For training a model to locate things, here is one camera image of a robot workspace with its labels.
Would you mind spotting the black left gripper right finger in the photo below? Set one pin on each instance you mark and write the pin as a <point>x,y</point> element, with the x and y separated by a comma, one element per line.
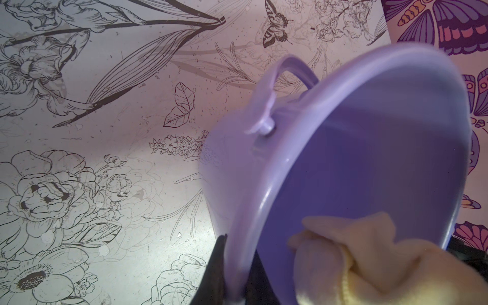
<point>258,290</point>

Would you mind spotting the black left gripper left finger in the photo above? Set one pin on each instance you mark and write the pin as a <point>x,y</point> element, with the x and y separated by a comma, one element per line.
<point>211,290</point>

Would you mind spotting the yellow cleaning cloth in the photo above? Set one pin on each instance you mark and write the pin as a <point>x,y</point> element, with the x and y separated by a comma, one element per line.
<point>358,261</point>

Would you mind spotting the purple plastic bucket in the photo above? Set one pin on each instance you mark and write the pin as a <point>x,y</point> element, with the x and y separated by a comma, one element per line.
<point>387,132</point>

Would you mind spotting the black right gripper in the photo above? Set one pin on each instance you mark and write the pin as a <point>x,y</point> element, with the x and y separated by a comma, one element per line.
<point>475,258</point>

